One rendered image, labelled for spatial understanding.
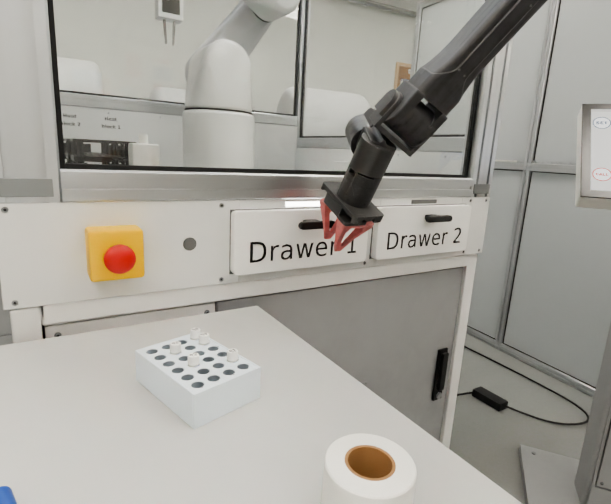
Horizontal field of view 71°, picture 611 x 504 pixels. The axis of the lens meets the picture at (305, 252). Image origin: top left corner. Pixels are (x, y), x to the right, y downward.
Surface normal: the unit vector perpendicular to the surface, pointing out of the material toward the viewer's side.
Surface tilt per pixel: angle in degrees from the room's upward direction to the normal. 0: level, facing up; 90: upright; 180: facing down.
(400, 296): 90
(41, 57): 90
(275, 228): 90
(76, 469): 0
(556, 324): 90
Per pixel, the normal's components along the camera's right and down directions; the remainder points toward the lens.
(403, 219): 0.52, 0.22
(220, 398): 0.72, 0.19
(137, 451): 0.05, -0.97
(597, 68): -0.90, 0.05
